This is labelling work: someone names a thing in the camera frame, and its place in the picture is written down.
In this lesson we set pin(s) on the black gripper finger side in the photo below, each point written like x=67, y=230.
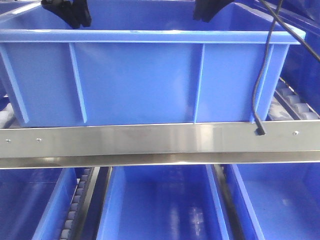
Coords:
x=78, y=14
x=62, y=9
x=205, y=10

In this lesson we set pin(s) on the blue plastic box centre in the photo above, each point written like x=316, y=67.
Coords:
x=140, y=62

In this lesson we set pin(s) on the blue bin upper right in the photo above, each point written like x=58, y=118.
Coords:
x=301, y=70

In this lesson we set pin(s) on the blue bin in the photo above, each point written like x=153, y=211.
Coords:
x=34, y=203
x=164, y=202
x=277, y=201
x=301, y=70

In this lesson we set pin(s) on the far left roller track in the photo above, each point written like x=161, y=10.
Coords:
x=8, y=119

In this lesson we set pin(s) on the roller track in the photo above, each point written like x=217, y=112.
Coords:
x=8, y=119
x=287, y=105
x=74, y=224

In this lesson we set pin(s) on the far right roller track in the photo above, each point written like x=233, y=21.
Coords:
x=287, y=105

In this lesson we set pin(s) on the lower roller track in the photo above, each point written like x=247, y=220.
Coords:
x=74, y=224

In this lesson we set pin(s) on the lower blue bin left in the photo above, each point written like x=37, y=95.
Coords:
x=34, y=203

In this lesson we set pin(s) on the lower blue bin middle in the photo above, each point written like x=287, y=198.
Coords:
x=164, y=202

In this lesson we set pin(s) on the lower blue bin right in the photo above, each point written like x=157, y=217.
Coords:
x=277, y=201

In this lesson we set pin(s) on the steel rack front rail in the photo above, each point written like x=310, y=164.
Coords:
x=296, y=141

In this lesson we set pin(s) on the lower steel rail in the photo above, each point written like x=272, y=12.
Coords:
x=229, y=210

